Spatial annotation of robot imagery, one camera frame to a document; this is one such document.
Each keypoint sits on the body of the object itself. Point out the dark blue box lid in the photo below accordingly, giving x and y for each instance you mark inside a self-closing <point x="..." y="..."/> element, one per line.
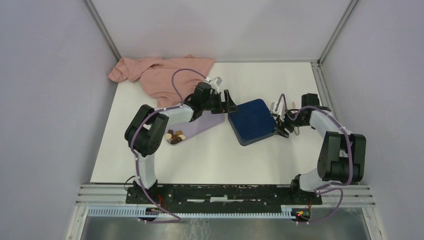
<point x="252" y="122"/>

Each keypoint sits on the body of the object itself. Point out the pink cloth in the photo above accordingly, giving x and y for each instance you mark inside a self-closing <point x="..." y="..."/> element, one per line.
<point x="160" y="78"/>

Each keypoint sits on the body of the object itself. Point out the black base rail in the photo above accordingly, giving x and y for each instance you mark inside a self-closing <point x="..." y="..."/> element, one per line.
<point x="221" y="198"/>

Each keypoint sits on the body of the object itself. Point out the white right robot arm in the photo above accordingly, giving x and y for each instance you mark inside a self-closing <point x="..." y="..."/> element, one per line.
<point x="341" y="161"/>

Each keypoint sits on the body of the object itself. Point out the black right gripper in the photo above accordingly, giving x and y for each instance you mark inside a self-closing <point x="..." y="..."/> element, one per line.
<point x="281" y="132"/>

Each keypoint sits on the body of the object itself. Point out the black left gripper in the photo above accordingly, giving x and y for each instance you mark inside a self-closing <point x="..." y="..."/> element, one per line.
<point x="227" y="106"/>

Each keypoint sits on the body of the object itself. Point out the lilac plastic tray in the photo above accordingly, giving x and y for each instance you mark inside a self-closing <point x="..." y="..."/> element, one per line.
<point x="191" y="129"/>

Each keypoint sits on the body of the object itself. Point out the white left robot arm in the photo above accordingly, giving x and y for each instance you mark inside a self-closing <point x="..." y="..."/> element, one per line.
<point x="146" y="130"/>

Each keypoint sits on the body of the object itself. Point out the pink handled metal tongs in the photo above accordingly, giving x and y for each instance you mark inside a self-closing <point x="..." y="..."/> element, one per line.
<point x="294" y="109"/>

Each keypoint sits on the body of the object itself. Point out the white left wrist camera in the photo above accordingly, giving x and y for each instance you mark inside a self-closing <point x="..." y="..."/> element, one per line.
<point x="214" y="83"/>

